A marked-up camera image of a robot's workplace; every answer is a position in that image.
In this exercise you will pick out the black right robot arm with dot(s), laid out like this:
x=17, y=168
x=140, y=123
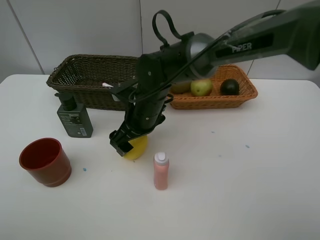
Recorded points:
x=294, y=32

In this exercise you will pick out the dark green avocado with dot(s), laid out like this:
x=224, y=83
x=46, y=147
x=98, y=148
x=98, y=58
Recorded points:
x=230, y=87

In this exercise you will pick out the green red pear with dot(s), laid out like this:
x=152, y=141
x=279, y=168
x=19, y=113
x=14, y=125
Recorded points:
x=201, y=87

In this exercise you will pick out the dark brown wicker basket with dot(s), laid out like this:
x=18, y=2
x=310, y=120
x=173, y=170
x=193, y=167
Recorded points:
x=83, y=76

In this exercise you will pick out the red plastic cup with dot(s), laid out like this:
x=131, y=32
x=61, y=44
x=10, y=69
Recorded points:
x=46, y=161

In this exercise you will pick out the orange wicker basket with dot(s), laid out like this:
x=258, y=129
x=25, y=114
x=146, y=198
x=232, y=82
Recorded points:
x=215, y=100

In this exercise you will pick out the brown kiwi fruit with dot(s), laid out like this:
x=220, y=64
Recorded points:
x=181, y=87

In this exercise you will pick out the white marker pink caps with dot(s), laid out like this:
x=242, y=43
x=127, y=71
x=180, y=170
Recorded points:
x=106, y=85

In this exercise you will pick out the yellow lemon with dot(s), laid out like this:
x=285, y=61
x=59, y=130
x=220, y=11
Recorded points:
x=139, y=146

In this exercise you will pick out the pink bottle white cap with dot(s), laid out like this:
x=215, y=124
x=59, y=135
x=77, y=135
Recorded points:
x=161, y=170

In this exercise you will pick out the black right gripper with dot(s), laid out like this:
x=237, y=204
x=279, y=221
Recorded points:
x=140, y=119

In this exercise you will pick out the dark green pump bottle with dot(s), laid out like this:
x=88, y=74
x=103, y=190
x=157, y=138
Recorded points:
x=74, y=116

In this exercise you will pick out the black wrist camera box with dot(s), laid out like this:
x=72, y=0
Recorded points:
x=123, y=90

